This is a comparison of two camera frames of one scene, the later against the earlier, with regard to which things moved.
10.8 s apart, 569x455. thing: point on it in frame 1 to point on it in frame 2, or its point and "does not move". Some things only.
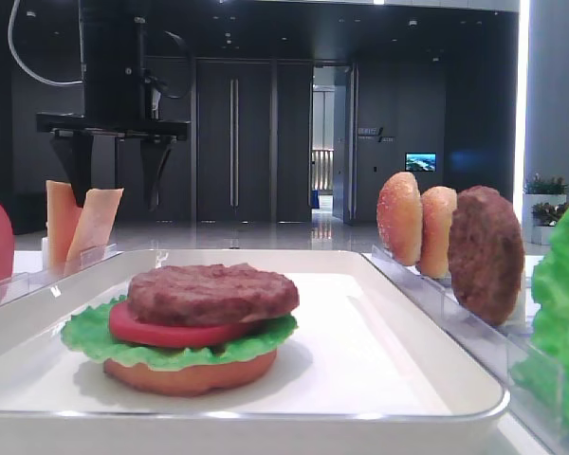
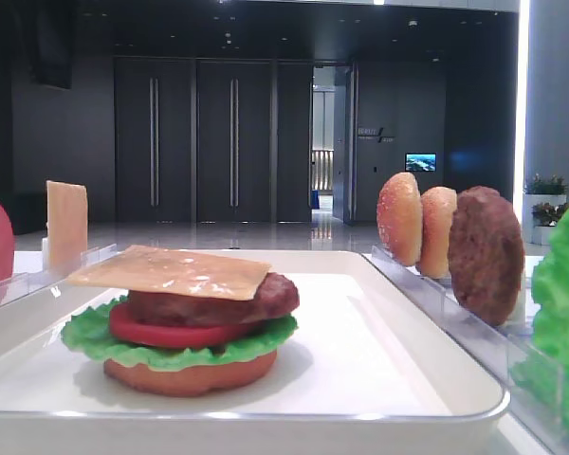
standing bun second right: x=437 y=206 does not move
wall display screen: x=420 y=161 does not move
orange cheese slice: x=95 y=226 to x=175 y=271
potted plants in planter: x=544 y=200 does not move
